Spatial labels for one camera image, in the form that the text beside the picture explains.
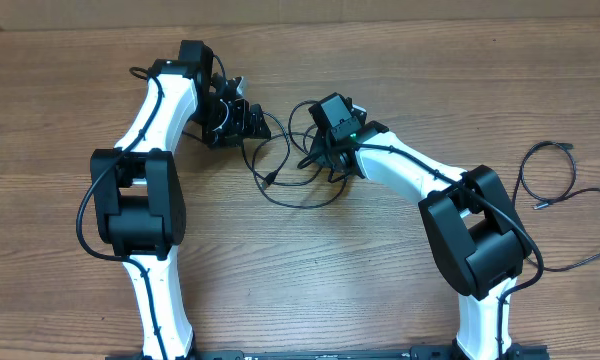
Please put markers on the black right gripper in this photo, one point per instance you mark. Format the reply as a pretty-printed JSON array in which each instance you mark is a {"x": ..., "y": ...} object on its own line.
[{"x": 318, "y": 154}]

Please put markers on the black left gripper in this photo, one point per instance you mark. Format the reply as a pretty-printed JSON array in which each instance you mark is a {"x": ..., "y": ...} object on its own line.
[{"x": 245, "y": 123}]

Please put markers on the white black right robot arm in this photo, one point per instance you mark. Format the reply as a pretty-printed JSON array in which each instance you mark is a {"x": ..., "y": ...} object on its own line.
[{"x": 476, "y": 237}]

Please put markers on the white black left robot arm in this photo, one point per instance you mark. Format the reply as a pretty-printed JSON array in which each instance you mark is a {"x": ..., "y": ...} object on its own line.
[{"x": 134, "y": 211}]

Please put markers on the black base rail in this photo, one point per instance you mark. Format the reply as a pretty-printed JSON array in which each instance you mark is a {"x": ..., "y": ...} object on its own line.
[{"x": 325, "y": 355}]

